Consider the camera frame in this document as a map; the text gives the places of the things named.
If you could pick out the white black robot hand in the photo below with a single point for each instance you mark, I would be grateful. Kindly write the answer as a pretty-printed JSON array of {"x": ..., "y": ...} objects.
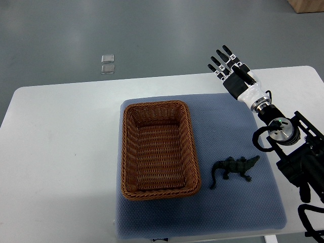
[{"x": 240, "y": 82}]

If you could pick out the dark toy crocodile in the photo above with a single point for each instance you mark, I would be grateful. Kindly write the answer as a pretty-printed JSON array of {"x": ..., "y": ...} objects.
[{"x": 230, "y": 165}]

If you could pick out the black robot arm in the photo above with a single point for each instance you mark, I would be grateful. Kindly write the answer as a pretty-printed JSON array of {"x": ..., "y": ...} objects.
[{"x": 298, "y": 144}]

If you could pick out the brown wicker basket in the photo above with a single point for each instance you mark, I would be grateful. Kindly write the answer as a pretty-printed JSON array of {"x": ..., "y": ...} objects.
[{"x": 158, "y": 152}]

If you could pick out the wooden box corner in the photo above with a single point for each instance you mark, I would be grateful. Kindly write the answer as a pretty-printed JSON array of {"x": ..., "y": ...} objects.
[{"x": 307, "y": 6}]

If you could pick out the blue-grey foam mat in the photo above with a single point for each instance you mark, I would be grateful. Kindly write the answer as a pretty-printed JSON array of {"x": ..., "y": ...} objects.
[{"x": 222, "y": 127}]

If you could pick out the upper metal floor plate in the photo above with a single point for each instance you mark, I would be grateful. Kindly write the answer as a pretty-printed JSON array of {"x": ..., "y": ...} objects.
[{"x": 107, "y": 58}]

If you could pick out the white table leg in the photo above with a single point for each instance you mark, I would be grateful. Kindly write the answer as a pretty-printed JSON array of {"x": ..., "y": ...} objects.
[{"x": 270, "y": 239}]

